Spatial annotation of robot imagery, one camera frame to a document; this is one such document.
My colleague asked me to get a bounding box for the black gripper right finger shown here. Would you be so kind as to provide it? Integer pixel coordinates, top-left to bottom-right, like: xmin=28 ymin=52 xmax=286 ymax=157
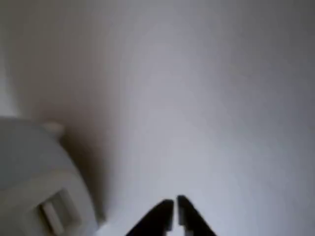
xmin=177 ymin=195 xmax=218 ymax=236

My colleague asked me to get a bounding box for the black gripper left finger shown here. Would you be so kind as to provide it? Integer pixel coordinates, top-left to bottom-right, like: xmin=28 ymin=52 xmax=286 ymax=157
xmin=125 ymin=199 xmax=174 ymax=236

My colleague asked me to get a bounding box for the white rice cooker steel pot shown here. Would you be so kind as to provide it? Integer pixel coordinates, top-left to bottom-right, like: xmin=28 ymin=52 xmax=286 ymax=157
xmin=0 ymin=116 xmax=107 ymax=236

